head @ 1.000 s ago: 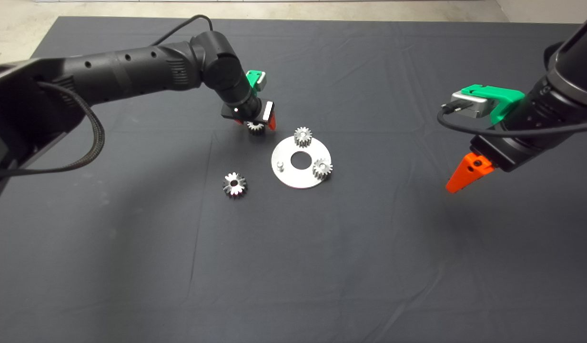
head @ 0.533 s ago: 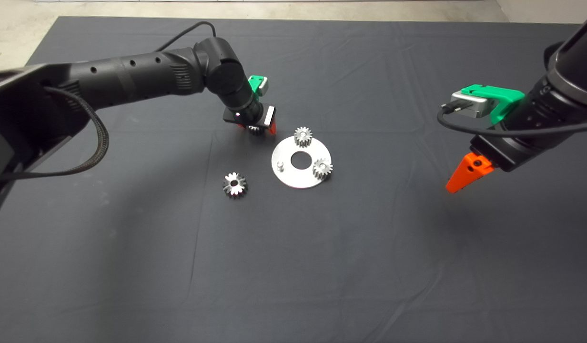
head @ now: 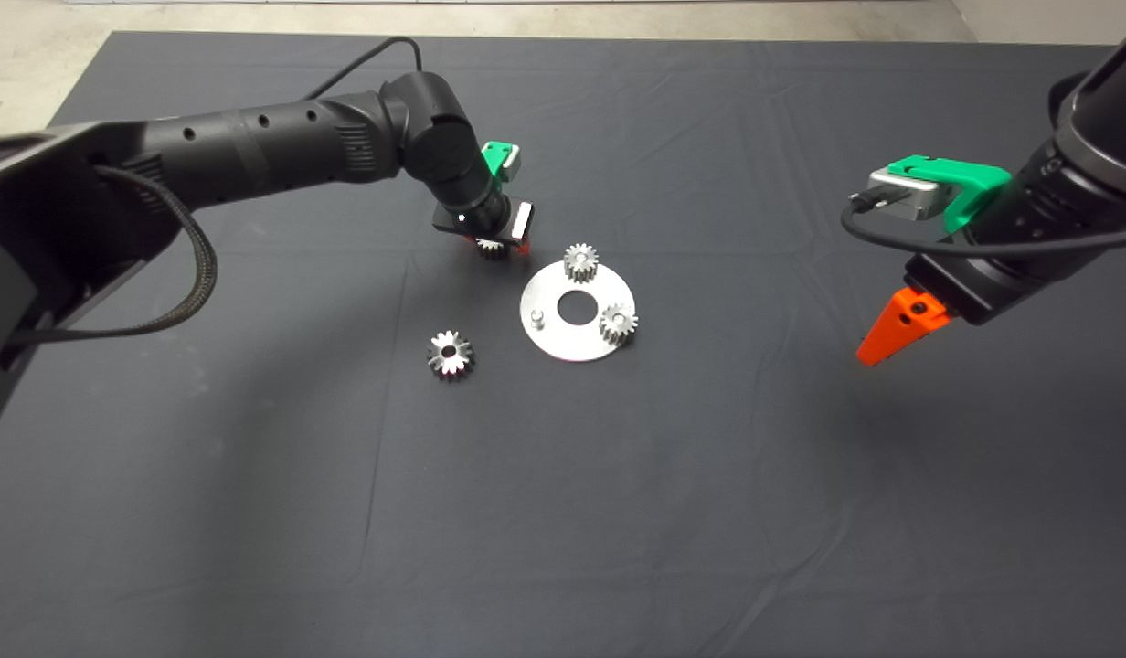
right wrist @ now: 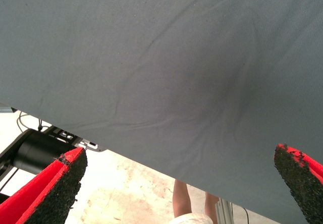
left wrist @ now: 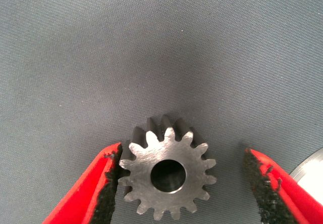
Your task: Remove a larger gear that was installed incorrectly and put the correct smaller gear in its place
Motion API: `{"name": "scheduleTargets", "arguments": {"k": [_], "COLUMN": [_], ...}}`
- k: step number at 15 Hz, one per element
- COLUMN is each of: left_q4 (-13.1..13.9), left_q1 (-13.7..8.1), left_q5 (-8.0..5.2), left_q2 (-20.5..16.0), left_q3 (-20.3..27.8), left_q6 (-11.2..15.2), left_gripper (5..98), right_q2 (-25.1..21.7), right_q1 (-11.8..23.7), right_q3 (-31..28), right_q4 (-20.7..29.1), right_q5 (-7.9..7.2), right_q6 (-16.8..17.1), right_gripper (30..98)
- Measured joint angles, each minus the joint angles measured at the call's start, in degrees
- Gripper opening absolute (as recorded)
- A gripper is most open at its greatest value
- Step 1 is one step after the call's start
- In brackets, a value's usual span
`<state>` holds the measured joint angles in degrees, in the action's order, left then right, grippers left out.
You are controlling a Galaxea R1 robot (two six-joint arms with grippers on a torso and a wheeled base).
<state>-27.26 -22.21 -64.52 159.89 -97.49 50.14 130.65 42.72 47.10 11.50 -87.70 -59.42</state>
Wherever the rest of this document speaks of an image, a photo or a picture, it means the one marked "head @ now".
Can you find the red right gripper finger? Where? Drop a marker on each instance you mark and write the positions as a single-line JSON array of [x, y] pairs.
[[901, 324]]

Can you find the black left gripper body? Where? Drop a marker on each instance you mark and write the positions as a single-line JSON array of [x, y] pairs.
[[490, 230]]

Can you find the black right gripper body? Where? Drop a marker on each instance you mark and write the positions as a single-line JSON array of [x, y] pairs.
[[970, 288]]

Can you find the small steel gear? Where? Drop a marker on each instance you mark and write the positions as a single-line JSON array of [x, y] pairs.
[[618, 324], [581, 263], [493, 250]]

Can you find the large steel gear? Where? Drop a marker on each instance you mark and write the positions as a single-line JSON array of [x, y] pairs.
[[440, 361]]

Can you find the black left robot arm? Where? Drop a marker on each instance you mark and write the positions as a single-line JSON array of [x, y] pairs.
[[252, 146]]

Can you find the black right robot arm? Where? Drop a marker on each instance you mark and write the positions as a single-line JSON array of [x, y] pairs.
[[1102, 110]]

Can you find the round metal plate with hole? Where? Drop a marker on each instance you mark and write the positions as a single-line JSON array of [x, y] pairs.
[[572, 345]]

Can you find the dark grey table cloth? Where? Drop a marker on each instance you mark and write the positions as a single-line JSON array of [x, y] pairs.
[[618, 503]]

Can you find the green left camera mount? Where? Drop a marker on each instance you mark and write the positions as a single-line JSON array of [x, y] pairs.
[[494, 160]]

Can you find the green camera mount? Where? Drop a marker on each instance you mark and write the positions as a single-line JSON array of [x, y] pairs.
[[970, 183], [494, 160]]

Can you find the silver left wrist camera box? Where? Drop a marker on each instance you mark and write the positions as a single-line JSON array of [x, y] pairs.
[[512, 163]]

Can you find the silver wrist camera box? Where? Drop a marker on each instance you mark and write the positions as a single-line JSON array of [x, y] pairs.
[[512, 163], [910, 194]]

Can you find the green right camera mount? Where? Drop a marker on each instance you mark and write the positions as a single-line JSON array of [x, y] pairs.
[[970, 183]]

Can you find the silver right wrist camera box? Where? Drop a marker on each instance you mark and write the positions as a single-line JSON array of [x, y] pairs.
[[910, 194]]

